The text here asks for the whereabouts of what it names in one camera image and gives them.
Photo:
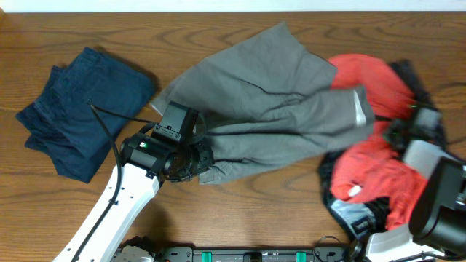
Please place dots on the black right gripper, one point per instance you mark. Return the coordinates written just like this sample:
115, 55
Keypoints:
395, 125

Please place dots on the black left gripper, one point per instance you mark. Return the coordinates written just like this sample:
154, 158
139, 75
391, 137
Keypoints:
205, 159

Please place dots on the black patterned garment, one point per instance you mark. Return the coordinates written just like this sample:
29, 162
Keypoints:
362, 219

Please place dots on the grey shorts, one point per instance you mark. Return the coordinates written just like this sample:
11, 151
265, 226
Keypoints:
268, 103

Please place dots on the red t-shirt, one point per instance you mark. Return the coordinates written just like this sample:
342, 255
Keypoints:
371, 168

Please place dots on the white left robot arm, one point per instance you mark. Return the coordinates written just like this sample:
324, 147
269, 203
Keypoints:
144, 164

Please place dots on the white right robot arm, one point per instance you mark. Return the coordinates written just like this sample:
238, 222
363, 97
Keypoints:
436, 228

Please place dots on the folded navy blue shorts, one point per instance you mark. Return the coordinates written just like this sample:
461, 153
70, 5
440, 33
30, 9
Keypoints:
81, 107

